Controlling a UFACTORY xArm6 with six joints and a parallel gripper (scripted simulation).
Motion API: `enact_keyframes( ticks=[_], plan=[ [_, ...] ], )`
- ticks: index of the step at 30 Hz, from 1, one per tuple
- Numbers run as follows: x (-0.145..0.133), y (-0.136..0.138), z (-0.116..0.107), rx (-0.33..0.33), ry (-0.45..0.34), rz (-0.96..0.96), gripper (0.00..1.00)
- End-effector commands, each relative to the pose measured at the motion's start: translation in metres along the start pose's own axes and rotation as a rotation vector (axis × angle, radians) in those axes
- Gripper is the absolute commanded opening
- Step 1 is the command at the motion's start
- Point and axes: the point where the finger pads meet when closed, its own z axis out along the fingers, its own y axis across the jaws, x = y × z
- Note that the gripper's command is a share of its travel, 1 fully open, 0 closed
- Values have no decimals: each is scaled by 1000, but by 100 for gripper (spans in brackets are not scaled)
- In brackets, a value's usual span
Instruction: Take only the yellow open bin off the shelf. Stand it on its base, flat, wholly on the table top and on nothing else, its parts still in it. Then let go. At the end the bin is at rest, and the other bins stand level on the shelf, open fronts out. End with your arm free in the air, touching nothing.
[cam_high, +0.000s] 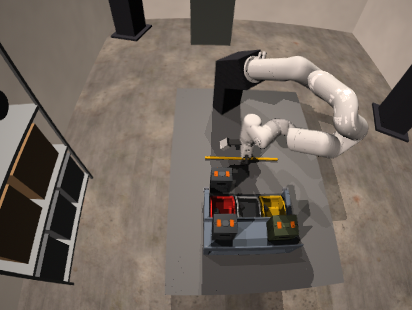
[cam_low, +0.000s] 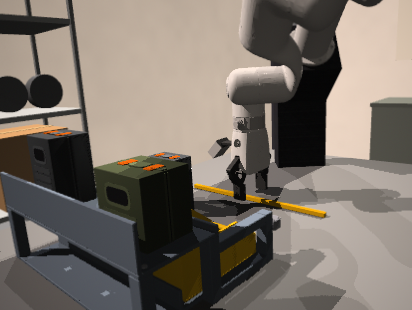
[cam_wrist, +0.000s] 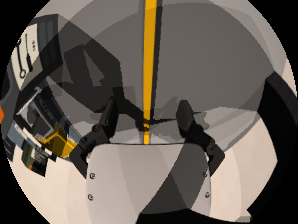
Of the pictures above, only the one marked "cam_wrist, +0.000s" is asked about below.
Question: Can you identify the yellow bin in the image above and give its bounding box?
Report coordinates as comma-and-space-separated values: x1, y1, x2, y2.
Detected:
32, 124, 77, 158

